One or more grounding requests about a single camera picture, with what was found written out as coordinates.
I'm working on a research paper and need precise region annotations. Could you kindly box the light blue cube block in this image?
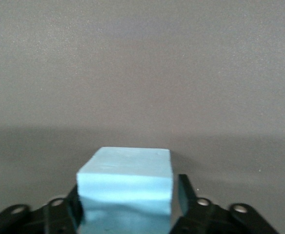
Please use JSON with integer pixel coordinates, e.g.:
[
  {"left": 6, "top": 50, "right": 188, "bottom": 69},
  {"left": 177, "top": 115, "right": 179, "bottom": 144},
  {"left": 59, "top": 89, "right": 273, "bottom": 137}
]
[{"left": 76, "top": 146, "right": 174, "bottom": 234}]

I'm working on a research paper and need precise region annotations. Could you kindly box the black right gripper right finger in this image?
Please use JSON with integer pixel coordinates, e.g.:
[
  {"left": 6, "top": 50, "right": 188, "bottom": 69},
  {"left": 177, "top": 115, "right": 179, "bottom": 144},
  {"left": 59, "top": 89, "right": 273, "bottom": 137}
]
[{"left": 169, "top": 174, "right": 222, "bottom": 234}]

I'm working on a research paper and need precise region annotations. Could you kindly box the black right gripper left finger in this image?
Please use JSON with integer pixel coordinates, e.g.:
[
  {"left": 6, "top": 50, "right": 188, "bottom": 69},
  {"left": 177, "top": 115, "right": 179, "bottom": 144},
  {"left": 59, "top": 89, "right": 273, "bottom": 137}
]
[{"left": 43, "top": 184, "right": 85, "bottom": 234}]

